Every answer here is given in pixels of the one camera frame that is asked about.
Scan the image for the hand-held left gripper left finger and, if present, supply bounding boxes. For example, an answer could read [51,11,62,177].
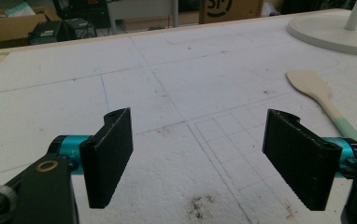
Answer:
[79,107,134,209]

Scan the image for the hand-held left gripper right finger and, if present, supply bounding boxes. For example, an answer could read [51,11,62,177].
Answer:
[262,108,343,212]

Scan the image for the white foam board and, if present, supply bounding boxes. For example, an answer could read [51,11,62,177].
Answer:
[0,8,357,224]

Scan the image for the white stand with round base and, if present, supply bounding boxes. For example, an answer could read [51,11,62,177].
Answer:
[286,0,357,58]

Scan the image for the black electronic device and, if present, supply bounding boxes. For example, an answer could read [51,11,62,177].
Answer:
[62,18,97,41]
[26,21,64,46]

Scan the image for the cardboard box with black print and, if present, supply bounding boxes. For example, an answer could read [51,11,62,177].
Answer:
[198,0,264,25]

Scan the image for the open cardboard box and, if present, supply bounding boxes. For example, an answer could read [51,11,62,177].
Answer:
[0,6,63,49]

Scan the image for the pale teal paper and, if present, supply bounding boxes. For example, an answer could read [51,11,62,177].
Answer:
[5,2,36,18]

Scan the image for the wooden spatula with mint handle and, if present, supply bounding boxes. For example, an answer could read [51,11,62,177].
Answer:
[286,69,357,161]

